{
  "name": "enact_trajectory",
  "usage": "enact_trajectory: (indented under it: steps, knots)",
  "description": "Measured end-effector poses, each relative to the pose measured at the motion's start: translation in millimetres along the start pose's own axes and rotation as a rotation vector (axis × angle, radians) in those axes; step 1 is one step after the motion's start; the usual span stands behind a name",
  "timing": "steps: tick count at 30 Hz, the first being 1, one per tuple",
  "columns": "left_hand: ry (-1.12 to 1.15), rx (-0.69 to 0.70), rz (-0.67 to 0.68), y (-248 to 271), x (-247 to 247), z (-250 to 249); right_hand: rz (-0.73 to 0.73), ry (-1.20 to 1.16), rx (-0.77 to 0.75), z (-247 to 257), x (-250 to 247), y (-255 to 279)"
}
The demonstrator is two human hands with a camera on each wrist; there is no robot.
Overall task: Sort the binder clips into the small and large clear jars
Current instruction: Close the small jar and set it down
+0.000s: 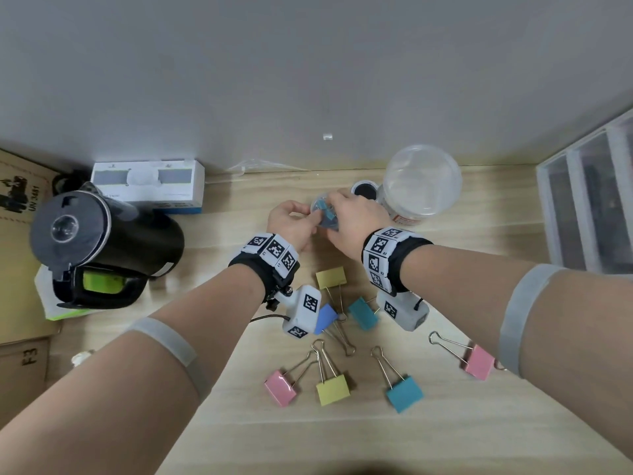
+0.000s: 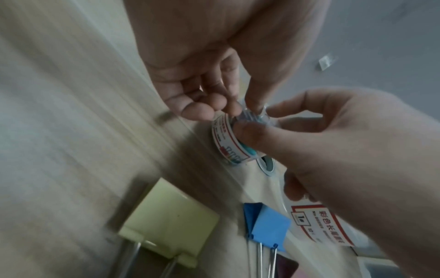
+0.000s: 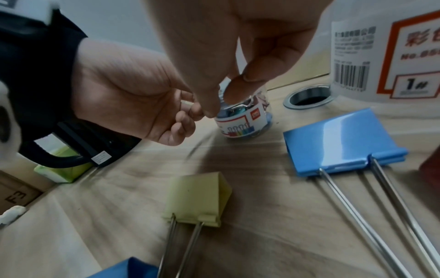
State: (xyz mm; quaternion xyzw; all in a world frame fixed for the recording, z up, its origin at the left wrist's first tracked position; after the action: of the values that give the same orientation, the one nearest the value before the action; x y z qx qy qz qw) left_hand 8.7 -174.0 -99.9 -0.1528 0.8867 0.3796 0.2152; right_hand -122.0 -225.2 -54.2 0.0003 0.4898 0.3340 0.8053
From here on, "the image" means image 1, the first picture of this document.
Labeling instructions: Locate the small brown cardboard box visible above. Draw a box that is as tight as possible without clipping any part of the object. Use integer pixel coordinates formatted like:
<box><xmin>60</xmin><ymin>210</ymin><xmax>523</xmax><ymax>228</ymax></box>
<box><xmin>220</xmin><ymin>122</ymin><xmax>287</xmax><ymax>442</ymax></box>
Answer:
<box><xmin>0</xmin><ymin>148</ymin><xmax>63</xmax><ymax>347</ymax></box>

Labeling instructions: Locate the black left wristband with markers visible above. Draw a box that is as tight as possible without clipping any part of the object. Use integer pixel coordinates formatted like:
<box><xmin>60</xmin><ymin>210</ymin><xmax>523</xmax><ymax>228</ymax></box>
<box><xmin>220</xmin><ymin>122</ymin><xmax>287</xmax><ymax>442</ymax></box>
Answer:
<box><xmin>228</xmin><ymin>232</ymin><xmax>301</xmax><ymax>305</ymax></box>

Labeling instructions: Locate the person's left forearm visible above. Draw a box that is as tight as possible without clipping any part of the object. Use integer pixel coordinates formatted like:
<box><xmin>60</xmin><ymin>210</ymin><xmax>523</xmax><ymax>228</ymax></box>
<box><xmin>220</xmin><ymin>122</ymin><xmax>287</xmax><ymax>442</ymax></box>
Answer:
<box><xmin>0</xmin><ymin>264</ymin><xmax>268</xmax><ymax>475</ymax></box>

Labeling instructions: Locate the person's right forearm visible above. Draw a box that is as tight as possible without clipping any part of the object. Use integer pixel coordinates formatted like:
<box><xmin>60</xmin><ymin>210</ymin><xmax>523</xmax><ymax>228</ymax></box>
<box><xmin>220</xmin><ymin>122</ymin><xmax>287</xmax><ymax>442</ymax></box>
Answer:
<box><xmin>400</xmin><ymin>244</ymin><xmax>633</xmax><ymax>460</ymax></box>

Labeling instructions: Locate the cluster of small colourful clips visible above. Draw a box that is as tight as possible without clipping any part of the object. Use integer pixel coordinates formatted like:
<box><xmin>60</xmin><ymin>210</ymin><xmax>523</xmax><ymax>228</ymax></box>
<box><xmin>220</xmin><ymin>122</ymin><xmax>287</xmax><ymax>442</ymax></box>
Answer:
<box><xmin>316</xmin><ymin>200</ymin><xmax>340</xmax><ymax>228</ymax></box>

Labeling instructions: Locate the grey desk cable grommet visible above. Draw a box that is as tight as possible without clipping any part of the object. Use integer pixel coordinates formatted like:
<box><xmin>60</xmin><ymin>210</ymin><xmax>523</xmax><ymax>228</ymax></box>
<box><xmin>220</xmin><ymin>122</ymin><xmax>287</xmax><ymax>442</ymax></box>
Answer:
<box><xmin>349</xmin><ymin>179</ymin><xmax>382</xmax><ymax>199</ymax></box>

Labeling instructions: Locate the black electric kettle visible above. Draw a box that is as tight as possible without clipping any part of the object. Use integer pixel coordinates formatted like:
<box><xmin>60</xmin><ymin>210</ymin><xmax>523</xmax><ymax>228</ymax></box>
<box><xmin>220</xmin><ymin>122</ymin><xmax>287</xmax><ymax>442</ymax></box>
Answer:
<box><xmin>29</xmin><ymin>181</ymin><xmax>185</xmax><ymax>311</ymax></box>

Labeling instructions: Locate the pile of colourful binder clips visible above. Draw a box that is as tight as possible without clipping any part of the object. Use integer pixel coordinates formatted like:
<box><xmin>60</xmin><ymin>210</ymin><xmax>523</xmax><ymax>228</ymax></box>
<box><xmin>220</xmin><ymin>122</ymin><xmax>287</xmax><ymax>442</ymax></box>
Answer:
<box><xmin>263</xmin><ymin>265</ymin><xmax>508</xmax><ymax>415</ymax></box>

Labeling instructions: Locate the large clear plastic jar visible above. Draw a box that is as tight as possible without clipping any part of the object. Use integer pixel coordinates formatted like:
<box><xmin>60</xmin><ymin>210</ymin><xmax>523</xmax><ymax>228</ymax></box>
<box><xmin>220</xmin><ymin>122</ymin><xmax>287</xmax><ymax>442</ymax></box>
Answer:
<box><xmin>375</xmin><ymin>144</ymin><xmax>464</xmax><ymax>228</ymax></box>

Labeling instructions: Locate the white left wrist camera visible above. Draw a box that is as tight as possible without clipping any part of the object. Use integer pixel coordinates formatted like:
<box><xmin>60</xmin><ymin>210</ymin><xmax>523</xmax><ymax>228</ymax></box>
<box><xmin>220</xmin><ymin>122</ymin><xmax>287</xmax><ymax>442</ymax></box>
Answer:
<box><xmin>276</xmin><ymin>285</ymin><xmax>322</xmax><ymax>340</ymax></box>

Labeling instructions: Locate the white plastic drawer unit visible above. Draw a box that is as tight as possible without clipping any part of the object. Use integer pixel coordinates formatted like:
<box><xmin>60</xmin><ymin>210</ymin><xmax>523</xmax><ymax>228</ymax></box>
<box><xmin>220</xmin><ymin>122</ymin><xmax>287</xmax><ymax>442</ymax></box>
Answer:
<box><xmin>535</xmin><ymin>106</ymin><xmax>633</xmax><ymax>278</ymax></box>

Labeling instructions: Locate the large yellow binder clip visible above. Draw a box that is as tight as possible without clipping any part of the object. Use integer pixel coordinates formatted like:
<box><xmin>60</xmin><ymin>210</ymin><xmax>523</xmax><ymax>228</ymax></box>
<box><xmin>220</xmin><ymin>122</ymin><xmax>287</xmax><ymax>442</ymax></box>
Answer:
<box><xmin>315</xmin><ymin>265</ymin><xmax>349</xmax><ymax>320</ymax></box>

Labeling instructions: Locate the large brown cardboard box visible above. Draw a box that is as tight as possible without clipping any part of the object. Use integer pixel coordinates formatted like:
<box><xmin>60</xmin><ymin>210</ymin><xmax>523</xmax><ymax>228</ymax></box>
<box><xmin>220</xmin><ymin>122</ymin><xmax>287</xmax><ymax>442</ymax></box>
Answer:
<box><xmin>0</xmin><ymin>336</ymin><xmax>53</xmax><ymax>431</ymax></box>

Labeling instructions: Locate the person's left hand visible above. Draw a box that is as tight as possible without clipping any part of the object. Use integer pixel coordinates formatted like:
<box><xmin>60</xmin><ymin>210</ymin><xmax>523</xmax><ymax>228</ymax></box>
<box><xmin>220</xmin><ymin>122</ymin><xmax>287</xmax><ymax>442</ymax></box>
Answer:
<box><xmin>266</xmin><ymin>200</ymin><xmax>322</xmax><ymax>253</ymax></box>

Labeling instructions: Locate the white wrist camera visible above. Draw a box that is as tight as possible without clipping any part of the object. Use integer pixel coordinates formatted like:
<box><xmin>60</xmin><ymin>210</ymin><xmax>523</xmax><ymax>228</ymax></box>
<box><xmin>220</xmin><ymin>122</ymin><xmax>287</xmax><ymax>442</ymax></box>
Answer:
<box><xmin>377</xmin><ymin>290</ymin><xmax>429</xmax><ymax>333</ymax></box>
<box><xmin>276</xmin><ymin>285</ymin><xmax>322</xmax><ymax>340</ymax></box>

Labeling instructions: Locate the person's right hand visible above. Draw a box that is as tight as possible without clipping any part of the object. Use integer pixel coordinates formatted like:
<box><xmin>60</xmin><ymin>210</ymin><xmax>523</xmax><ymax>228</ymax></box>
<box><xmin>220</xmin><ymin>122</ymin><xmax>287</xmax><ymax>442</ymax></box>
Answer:
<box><xmin>324</xmin><ymin>188</ymin><xmax>394</xmax><ymax>263</ymax></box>

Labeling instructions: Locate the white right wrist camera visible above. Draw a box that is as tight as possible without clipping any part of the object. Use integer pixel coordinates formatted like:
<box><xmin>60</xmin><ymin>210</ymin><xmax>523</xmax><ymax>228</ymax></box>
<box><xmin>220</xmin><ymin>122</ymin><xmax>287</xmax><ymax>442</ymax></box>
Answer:
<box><xmin>377</xmin><ymin>290</ymin><xmax>429</xmax><ymax>333</ymax></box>

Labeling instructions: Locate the green tissue pack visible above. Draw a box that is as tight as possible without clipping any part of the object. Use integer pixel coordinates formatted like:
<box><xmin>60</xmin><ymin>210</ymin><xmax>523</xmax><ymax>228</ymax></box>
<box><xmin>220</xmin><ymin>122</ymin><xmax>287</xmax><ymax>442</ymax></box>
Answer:
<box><xmin>33</xmin><ymin>264</ymin><xmax>100</xmax><ymax>322</ymax></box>

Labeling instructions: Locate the clear plastic wrapper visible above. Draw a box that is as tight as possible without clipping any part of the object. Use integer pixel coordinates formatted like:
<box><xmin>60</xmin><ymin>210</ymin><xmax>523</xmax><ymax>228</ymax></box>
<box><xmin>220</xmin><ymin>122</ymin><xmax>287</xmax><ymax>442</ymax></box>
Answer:
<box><xmin>225</xmin><ymin>156</ymin><xmax>307</xmax><ymax>176</ymax></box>

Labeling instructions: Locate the small clear plastic jar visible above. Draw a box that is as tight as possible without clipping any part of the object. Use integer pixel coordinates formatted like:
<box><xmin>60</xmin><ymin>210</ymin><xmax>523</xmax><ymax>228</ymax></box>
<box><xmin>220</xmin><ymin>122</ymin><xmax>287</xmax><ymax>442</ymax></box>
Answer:
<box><xmin>310</xmin><ymin>191</ymin><xmax>343</xmax><ymax>233</ymax></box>

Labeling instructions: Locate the white and blue box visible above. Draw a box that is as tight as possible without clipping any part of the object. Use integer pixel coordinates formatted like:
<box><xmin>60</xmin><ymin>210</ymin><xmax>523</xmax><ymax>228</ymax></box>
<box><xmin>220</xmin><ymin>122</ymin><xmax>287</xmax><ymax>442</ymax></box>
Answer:
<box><xmin>90</xmin><ymin>159</ymin><xmax>206</xmax><ymax>215</ymax></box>

